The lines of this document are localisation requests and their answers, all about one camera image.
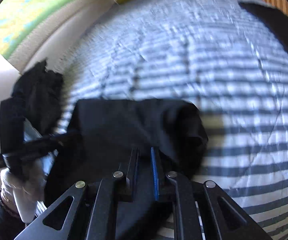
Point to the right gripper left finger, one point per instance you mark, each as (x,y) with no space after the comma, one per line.
(87,211)

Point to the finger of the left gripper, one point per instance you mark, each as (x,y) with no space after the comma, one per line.
(61,139)

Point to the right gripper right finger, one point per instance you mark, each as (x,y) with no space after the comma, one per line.
(201,210)

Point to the black yellow sport pants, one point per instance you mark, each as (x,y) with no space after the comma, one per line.
(109,132)

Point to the white gloved hand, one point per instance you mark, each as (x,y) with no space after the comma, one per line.
(22,194)

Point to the dark crumpled garment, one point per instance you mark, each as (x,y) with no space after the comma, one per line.
(41,90)

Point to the folded black garment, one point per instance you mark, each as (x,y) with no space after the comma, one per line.
(274,19)

